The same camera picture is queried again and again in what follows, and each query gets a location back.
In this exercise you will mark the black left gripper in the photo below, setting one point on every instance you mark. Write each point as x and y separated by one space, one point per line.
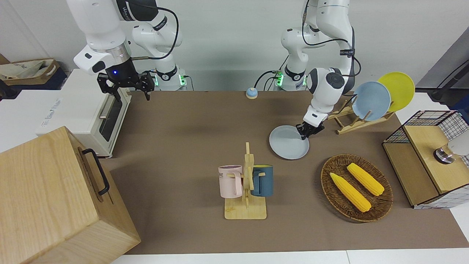
313 127

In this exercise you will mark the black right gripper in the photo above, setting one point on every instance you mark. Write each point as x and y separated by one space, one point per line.
121 71

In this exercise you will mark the gray round plate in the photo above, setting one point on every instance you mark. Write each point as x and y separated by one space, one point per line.
287 145

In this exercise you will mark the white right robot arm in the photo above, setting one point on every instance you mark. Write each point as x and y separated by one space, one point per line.
99 22

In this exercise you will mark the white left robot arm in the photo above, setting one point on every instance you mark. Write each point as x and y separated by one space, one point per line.
329 22

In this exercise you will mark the wooden plate rack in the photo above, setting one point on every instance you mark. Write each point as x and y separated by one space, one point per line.
361 124

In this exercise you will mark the light blue plate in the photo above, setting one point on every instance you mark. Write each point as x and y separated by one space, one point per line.
372 101

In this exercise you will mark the yellow plate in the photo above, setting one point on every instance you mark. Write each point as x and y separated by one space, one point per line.
401 88

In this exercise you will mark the white toaster oven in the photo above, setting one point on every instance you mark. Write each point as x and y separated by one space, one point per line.
80 102

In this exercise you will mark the dark blue mug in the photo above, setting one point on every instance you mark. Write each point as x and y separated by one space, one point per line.
265 181

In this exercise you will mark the brown wicker basket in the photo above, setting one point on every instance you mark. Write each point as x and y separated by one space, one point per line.
333 198

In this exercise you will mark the blue call bell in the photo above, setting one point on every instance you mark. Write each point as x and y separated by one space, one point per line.
251 93

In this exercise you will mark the yellow corn cob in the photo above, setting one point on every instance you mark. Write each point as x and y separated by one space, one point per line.
366 179
350 192

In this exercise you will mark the cardboard box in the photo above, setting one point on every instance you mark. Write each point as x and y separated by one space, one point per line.
51 71

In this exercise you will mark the brown table mat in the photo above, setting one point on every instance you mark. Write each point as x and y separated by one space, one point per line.
183 154

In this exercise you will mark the pink mug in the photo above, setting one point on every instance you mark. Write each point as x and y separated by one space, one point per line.
229 183

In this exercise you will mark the wooden mug rack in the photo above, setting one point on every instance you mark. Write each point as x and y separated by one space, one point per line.
245 211

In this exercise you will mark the white bag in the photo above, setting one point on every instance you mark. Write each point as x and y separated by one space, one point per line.
25 69

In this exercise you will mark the black metal stand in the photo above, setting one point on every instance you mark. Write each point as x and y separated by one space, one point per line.
439 94

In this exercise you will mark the silver and black knob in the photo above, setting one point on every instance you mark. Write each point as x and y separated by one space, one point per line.
443 154

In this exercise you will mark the wooden drawer cabinet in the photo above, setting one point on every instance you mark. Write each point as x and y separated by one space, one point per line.
44 201

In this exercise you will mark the white rounded object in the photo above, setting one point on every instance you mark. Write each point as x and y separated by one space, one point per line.
460 145

